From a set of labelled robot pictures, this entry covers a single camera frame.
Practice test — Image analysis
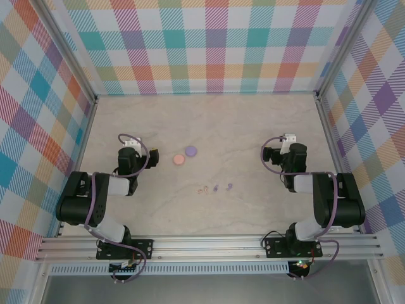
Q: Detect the aluminium side rail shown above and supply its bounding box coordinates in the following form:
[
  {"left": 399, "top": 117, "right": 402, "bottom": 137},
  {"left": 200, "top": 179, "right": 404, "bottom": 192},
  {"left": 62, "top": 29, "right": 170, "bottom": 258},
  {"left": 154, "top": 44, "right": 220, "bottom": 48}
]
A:
[
  {"left": 55, "top": 96, "right": 99, "bottom": 238},
  {"left": 315, "top": 94, "right": 363, "bottom": 235}
]

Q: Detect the aluminium frame post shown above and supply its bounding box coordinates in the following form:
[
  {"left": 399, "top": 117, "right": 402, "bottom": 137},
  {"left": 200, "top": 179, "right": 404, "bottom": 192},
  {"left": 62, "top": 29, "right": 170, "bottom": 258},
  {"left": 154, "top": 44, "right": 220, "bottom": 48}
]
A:
[
  {"left": 315, "top": 0, "right": 376, "bottom": 98},
  {"left": 33, "top": 0, "right": 98, "bottom": 105}
]

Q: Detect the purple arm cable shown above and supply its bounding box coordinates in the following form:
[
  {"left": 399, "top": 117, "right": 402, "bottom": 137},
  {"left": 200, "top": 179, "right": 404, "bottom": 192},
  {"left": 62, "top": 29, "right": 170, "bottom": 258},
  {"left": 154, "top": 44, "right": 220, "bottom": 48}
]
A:
[
  {"left": 84, "top": 133, "right": 150, "bottom": 284},
  {"left": 260, "top": 135, "right": 341, "bottom": 281}
]

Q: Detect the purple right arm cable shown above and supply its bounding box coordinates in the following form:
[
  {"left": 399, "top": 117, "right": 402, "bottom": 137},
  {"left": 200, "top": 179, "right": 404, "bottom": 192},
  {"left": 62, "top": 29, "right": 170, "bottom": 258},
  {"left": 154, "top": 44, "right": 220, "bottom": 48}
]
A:
[{"left": 260, "top": 135, "right": 341, "bottom": 281}]

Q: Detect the perforated grey cable tray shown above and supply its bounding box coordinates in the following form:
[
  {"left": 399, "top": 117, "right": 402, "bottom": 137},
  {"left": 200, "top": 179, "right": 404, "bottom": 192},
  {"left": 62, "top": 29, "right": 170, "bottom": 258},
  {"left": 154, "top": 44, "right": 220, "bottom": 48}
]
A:
[{"left": 49, "top": 264, "right": 291, "bottom": 276}]

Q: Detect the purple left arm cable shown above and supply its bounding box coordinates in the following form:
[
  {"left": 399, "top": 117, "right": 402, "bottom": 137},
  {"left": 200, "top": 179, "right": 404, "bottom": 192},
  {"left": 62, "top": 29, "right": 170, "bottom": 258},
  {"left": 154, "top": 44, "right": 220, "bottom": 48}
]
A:
[{"left": 84, "top": 133, "right": 150, "bottom": 284}]

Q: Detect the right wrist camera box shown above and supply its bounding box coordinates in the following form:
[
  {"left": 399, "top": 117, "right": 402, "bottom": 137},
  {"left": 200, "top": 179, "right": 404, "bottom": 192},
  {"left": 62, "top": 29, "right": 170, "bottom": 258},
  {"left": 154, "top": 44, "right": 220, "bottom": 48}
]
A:
[{"left": 280, "top": 132, "right": 299, "bottom": 156}]

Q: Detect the thin aluminium back rail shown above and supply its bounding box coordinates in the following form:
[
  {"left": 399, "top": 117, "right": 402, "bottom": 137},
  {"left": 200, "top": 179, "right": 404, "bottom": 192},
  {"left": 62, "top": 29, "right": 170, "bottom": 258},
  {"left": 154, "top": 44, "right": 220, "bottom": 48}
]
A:
[{"left": 94, "top": 91, "right": 319, "bottom": 97}]

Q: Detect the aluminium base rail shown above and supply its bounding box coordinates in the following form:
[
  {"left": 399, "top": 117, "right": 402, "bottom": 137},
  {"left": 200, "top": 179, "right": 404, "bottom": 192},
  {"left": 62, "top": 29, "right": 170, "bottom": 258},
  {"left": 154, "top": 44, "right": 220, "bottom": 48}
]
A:
[{"left": 34, "top": 233, "right": 384, "bottom": 262}]

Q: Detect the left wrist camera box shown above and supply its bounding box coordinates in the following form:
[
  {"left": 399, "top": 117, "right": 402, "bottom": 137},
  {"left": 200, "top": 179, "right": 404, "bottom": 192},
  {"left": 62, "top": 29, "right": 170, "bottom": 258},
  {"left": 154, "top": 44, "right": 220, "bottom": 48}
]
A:
[{"left": 122, "top": 136, "right": 142, "bottom": 153}]

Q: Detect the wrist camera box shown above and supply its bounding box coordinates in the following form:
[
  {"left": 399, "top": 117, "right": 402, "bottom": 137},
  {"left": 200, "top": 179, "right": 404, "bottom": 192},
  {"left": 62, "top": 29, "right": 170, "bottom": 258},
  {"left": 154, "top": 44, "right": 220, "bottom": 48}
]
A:
[
  {"left": 122, "top": 136, "right": 142, "bottom": 153},
  {"left": 280, "top": 132, "right": 299, "bottom": 156}
]

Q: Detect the grey metal base plate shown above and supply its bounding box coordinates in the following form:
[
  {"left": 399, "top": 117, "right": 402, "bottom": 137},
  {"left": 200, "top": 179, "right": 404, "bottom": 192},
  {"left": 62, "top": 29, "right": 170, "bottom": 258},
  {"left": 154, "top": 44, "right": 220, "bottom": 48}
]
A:
[{"left": 39, "top": 274, "right": 382, "bottom": 304}]

